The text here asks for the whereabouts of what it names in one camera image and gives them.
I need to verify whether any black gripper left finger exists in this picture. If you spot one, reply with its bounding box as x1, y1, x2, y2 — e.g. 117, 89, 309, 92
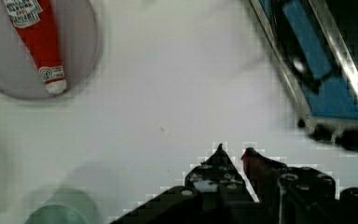
110, 145, 254, 224

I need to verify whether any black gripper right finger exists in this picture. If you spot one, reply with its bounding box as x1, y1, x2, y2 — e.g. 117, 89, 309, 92
241, 147, 358, 224

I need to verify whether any black oven knob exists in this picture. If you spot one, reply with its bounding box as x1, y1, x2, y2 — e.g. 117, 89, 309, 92
309, 124, 334, 143
336, 130, 358, 151

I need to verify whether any green cup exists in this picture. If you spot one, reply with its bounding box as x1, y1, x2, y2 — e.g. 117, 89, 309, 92
24, 188, 101, 224

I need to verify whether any grey round plate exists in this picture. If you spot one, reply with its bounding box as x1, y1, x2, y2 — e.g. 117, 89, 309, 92
0, 0, 100, 100

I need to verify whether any red ketchup bottle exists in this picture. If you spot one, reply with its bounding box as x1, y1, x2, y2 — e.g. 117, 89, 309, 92
0, 0, 67, 94

